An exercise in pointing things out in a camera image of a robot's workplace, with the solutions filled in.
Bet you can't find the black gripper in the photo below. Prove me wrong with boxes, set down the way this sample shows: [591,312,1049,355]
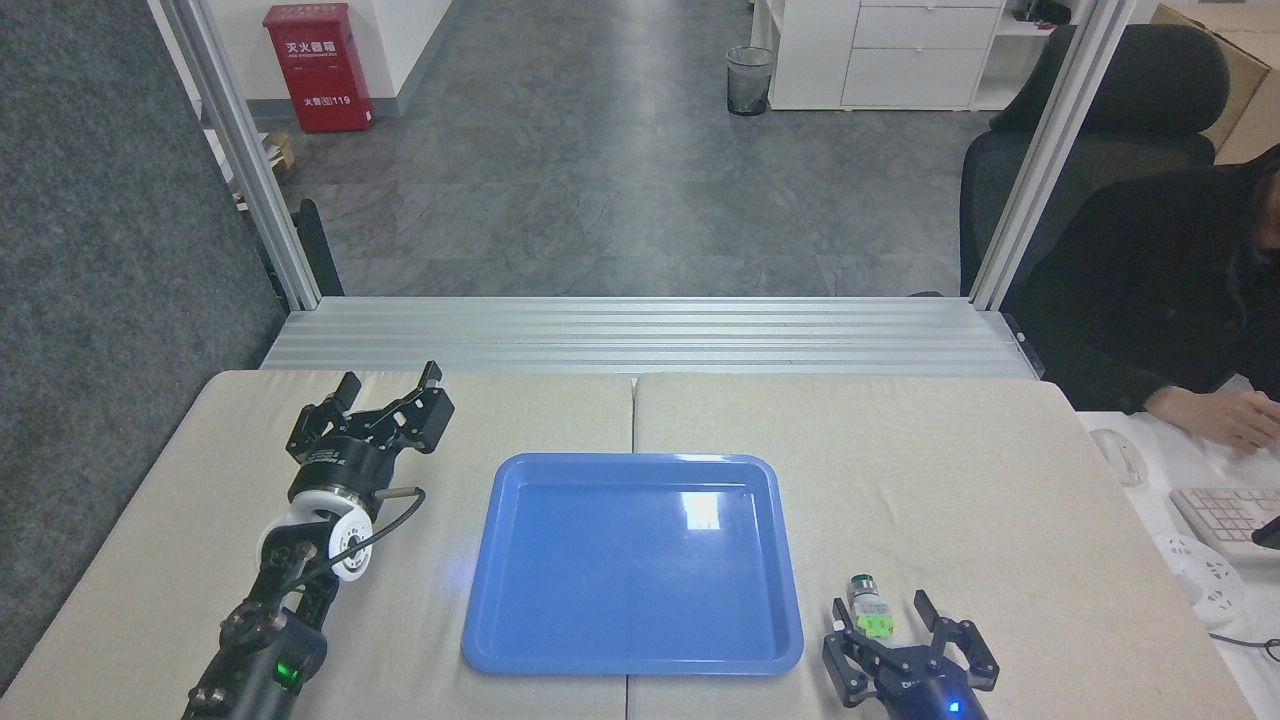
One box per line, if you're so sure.
[822,589,1001,720]
[287,361,457,500]

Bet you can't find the switch part with green clip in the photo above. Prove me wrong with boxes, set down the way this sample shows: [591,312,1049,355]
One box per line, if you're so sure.
[847,574,897,642]

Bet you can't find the blue plastic tray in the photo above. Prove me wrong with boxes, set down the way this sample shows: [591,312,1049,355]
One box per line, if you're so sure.
[461,452,805,676]

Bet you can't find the person's hand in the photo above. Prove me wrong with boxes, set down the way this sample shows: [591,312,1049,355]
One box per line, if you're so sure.
[1190,390,1280,454]

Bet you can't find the beige table mat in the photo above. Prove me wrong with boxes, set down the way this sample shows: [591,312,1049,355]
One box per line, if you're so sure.
[0,370,636,720]
[627,372,1263,720]

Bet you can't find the black chair back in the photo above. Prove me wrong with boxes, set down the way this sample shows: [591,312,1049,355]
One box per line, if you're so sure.
[262,198,346,301]

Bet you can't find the white computer mouse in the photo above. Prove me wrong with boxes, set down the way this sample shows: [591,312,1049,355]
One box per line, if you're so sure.
[1089,429,1145,488]

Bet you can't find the white power strip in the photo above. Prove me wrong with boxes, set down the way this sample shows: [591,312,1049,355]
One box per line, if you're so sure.
[1153,533,1249,627]

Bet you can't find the white keyboard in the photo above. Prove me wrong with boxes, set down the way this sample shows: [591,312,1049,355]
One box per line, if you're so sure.
[1170,487,1280,567]

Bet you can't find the red fire extinguisher box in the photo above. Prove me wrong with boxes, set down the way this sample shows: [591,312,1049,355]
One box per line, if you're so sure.
[263,3,375,134]

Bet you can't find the person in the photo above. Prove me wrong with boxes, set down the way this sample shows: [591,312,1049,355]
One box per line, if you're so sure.
[1010,143,1280,416]

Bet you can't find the mesh waste bin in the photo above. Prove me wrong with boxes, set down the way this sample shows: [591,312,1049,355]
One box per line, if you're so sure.
[726,46,777,117]

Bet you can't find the white drawer cabinet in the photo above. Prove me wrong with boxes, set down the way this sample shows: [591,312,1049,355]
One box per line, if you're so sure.
[765,0,1006,112]

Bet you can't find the black office chair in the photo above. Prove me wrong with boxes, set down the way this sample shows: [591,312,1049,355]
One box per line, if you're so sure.
[908,22,1233,301]

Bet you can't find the brown cardboard box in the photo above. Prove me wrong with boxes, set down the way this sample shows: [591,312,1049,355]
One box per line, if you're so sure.
[1150,3,1280,166]

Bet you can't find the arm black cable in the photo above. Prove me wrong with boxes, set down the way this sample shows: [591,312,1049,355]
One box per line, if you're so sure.
[300,486,427,591]

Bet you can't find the silver aluminium rail base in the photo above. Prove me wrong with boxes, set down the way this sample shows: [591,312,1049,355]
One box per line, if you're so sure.
[260,296,1041,379]

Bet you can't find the silver aluminium post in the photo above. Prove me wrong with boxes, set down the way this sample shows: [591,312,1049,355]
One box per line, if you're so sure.
[968,0,1141,311]
[150,0,324,311]

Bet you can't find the thin black desk cable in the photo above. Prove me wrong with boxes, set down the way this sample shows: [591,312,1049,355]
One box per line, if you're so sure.
[1208,632,1280,663]

